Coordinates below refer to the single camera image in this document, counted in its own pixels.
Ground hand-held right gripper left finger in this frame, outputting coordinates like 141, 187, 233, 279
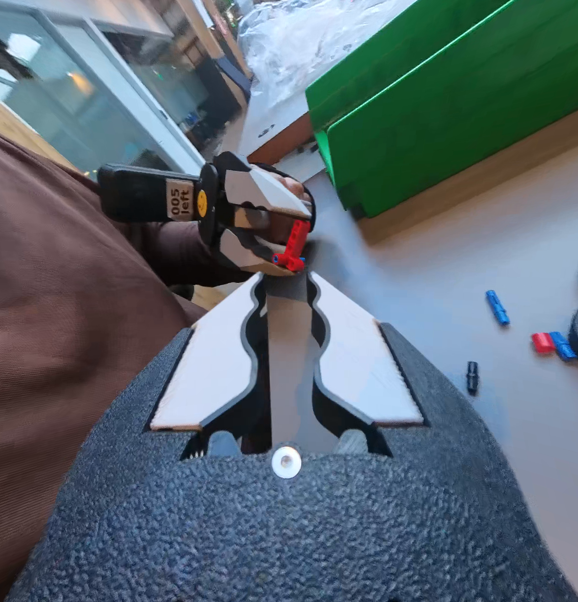
150, 271, 266, 431

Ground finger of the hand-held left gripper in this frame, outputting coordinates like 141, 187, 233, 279
220, 230, 299, 277
225, 167, 313, 219

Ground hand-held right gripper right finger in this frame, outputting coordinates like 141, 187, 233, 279
308, 271, 425, 428

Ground red angled beam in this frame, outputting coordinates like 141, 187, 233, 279
283, 220, 312, 272

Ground green plastic bin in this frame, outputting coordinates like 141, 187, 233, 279
305, 0, 578, 219

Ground person's left forearm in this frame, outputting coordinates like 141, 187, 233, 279
124, 219, 252, 288

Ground background desk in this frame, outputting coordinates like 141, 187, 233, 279
237, 0, 419, 184

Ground grey desk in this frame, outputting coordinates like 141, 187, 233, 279
265, 108, 578, 602

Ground person's left hand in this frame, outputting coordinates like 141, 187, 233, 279
282, 179, 314, 212

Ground clear plastic bags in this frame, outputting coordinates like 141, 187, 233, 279
237, 0, 419, 109

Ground person's brown sweater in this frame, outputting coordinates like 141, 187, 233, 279
0, 129, 261, 602

